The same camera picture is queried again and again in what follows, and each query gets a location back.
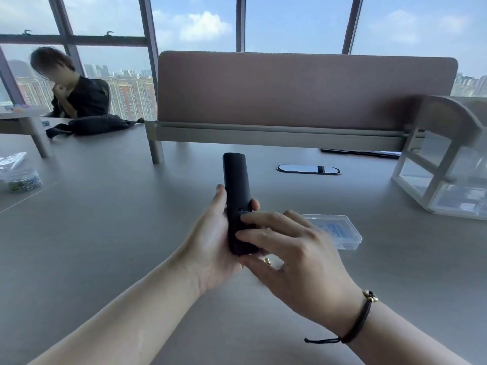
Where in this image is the white desk organizer shelf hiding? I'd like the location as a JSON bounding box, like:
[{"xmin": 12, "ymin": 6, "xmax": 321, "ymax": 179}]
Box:
[{"xmin": 391, "ymin": 95, "xmax": 487, "ymax": 220}]

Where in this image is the grey desk riser shelf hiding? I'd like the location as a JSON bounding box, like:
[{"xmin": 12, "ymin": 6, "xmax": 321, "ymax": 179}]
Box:
[{"xmin": 0, "ymin": 108, "xmax": 52, "ymax": 159}]

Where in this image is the person's left forearm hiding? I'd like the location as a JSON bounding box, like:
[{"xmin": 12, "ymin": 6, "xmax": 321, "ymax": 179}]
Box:
[{"xmin": 27, "ymin": 258, "xmax": 203, "ymax": 365}]

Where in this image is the grey metal divider rail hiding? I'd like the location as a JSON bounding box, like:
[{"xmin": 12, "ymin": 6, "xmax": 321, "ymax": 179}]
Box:
[{"xmin": 143, "ymin": 119, "xmax": 427, "ymax": 165}]

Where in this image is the person's left hand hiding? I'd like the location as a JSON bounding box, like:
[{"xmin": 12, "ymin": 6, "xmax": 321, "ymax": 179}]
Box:
[{"xmin": 178, "ymin": 183, "xmax": 262, "ymax": 298}]

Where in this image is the clear plastic box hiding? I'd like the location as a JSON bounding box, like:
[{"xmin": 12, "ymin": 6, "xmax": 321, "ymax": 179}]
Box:
[{"xmin": 302, "ymin": 214, "xmax": 363, "ymax": 251}]

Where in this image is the brown desk divider panel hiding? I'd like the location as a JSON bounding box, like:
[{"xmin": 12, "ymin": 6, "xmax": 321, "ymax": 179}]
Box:
[{"xmin": 157, "ymin": 51, "xmax": 459, "ymax": 130}]

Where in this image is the clear plastic bag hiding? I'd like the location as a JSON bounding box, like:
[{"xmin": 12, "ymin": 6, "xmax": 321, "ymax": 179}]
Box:
[{"xmin": 0, "ymin": 151, "xmax": 28, "ymax": 176}]

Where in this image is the black fabric bag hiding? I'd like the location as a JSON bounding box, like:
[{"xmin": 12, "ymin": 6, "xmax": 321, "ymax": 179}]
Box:
[{"xmin": 45, "ymin": 114, "xmax": 145, "ymax": 139}]

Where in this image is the black oval cable grommet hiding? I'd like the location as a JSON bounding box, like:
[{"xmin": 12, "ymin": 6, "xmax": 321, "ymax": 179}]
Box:
[{"xmin": 276, "ymin": 163, "xmax": 341, "ymax": 176}]

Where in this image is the clear jar of beads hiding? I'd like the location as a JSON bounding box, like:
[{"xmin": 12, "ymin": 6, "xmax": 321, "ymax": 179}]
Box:
[{"xmin": 3, "ymin": 169, "xmax": 43, "ymax": 194}]

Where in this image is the black remote control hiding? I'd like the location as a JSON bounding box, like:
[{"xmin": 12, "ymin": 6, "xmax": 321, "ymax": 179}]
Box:
[{"xmin": 222, "ymin": 152, "xmax": 260, "ymax": 257}]

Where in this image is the black cord bracelet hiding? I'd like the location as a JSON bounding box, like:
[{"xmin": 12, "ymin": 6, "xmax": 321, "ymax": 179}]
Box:
[{"xmin": 304, "ymin": 290, "xmax": 379, "ymax": 345}]

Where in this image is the person's right hand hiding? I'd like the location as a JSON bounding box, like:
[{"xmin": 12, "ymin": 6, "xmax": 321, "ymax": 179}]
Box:
[{"xmin": 235, "ymin": 210, "xmax": 365, "ymax": 332}]

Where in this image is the person's right forearm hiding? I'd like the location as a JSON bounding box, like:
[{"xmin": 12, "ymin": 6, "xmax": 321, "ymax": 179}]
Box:
[{"xmin": 330, "ymin": 296, "xmax": 475, "ymax": 365}]

